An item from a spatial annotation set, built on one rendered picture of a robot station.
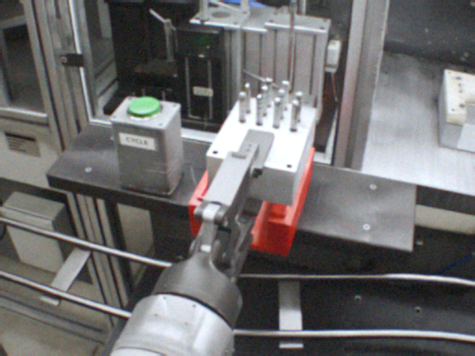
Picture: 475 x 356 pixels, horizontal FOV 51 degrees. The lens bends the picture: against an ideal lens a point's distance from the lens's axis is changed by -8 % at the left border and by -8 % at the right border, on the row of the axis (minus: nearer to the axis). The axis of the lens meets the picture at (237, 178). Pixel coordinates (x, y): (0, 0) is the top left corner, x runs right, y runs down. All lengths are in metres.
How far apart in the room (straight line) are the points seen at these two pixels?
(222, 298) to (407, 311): 0.54
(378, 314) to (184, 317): 0.55
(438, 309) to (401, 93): 0.40
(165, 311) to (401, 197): 0.45
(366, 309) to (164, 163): 0.43
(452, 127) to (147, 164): 0.47
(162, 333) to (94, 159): 0.47
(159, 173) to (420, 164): 0.39
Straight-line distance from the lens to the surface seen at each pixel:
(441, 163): 0.85
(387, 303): 0.92
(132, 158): 0.71
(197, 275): 0.43
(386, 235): 0.70
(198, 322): 0.40
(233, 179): 0.47
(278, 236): 0.63
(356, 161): 0.78
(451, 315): 0.94
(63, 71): 0.88
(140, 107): 0.69
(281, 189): 0.56
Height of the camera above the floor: 1.40
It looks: 40 degrees down
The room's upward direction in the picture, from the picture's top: straight up
